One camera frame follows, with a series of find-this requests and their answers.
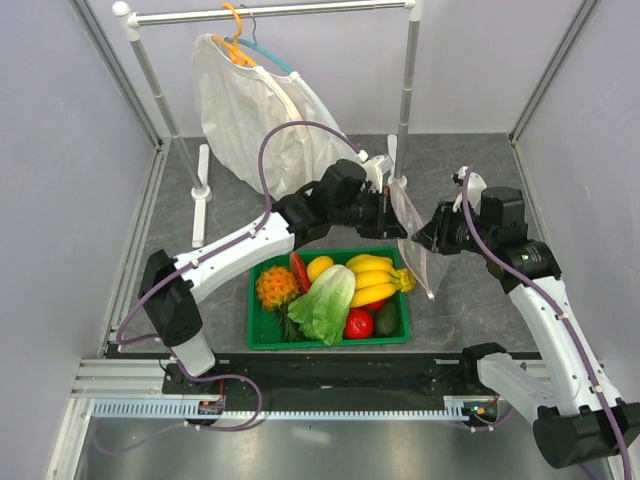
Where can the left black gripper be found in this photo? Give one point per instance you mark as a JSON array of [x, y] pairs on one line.
[[391, 229]]

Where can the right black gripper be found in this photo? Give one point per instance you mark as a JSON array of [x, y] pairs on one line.
[[437, 231]]

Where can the clear dotted zip top bag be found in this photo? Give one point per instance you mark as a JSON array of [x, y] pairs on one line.
[[428, 268]]

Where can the green plastic lettuce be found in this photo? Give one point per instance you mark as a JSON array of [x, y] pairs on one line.
[[321, 313]]

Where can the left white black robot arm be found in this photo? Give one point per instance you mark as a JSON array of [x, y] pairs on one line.
[[172, 287]]

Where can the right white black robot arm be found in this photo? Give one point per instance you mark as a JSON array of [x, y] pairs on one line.
[[579, 416]]

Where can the yellow banana bunch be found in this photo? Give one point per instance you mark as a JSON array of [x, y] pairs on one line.
[[377, 279]]

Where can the red fruit under bananas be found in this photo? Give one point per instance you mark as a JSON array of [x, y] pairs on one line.
[[375, 306]]

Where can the yellow lemon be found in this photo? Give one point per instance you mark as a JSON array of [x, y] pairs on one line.
[[318, 266]]

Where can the dark green avocado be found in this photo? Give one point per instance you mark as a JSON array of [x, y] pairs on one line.
[[387, 321]]

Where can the red watermelon slice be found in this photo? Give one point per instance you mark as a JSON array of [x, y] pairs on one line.
[[298, 268]]

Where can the red tomato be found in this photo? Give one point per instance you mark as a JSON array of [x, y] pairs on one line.
[[359, 324]]

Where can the orange plastic pineapple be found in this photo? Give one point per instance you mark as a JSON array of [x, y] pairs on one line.
[[276, 289]]

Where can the green plastic tray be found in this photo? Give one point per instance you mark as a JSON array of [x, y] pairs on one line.
[[265, 333]]

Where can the white garment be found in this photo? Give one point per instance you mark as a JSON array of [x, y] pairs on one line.
[[239, 106]]

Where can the silver white clothes rack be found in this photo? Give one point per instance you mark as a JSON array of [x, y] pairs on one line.
[[131, 23]]

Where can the teal clothes hanger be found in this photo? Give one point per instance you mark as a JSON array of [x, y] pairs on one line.
[[254, 46]]

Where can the orange clothes hanger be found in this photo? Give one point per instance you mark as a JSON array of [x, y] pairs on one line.
[[234, 51]]

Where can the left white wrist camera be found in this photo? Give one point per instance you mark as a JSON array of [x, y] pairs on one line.
[[376, 168]]

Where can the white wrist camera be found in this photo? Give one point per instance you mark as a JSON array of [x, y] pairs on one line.
[[476, 185], [376, 168]]

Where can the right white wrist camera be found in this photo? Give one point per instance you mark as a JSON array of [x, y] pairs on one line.
[[476, 185]]

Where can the white slotted cable duct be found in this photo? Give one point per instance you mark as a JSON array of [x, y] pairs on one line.
[[197, 410]]

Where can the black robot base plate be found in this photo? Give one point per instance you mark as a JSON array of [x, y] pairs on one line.
[[335, 382]]

